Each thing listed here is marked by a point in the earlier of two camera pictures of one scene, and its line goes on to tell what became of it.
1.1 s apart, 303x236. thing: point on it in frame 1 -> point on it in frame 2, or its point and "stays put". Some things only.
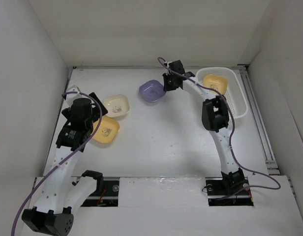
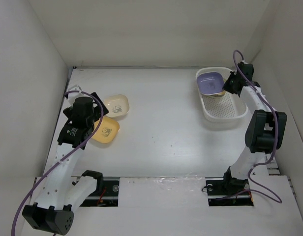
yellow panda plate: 107,131 stays put
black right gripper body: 169,82 -> 229,84
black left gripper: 96,113 stays put
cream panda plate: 117,105 stays put
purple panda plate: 152,91 -> 210,82
